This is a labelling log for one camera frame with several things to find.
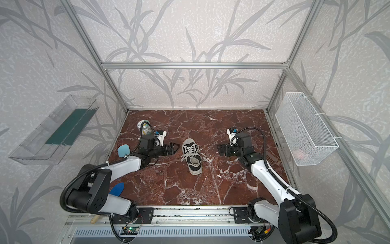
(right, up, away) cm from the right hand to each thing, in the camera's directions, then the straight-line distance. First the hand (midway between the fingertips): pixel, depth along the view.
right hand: (225, 140), depth 85 cm
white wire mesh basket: (+30, +3, -24) cm, 39 cm away
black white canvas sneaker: (-20, -8, +8) cm, 23 cm away
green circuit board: (-47, -41, -15) cm, 64 cm away
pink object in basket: (+34, -5, -13) cm, 37 cm away
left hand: (-28, -2, +4) cm, 29 cm away
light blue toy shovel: (-65, -8, +12) cm, 66 cm away
